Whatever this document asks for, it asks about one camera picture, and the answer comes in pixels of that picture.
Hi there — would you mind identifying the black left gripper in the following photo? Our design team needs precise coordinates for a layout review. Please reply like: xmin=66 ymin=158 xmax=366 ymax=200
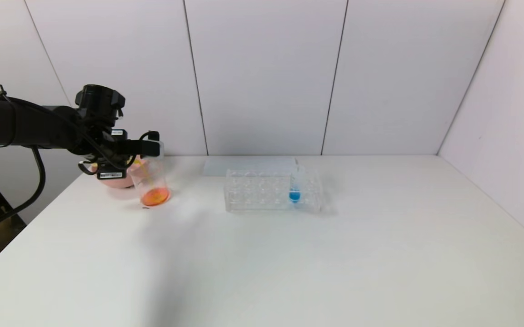
xmin=96 ymin=163 xmax=127 ymax=180

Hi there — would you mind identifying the test tube with yellow pigment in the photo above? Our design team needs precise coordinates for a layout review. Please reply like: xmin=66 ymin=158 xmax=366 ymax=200
xmin=128 ymin=155 xmax=154 ymax=175

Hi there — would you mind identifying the clear glass beaker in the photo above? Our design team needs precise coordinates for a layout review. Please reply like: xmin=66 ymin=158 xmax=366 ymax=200
xmin=128 ymin=158 xmax=171 ymax=208

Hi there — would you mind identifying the clear acrylic test tube rack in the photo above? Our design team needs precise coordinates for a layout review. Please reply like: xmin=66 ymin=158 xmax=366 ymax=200
xmin=225 ymin=167 xmax=324 ymax=214

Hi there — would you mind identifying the test tube with blue pigment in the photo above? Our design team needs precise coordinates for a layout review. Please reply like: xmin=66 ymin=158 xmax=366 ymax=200
xmin=288 ymin=158 xmax=303 ymax=205

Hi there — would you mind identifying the pink plastic bowl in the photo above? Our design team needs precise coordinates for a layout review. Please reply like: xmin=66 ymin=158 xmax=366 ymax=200
xmin=90 ymin=154 xmax=150 ymax=189

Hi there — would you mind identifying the white paper sheet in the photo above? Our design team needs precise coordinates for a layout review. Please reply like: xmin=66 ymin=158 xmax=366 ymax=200
xmin=203 ymin=157 xmax=299 ymax=177

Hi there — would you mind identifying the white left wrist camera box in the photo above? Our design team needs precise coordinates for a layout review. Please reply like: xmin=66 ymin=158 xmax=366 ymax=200
xmin=145 ymin=139 xmax=165 ymax=158

